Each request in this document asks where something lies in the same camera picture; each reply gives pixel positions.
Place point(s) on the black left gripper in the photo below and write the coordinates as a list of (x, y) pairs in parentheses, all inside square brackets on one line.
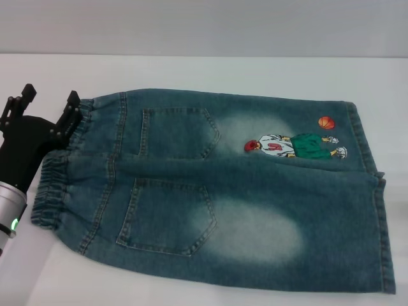
[(25, 143)]

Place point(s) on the blue denim shorts with embroidery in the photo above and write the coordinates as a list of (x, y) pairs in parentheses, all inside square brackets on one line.
[(223, 191)]

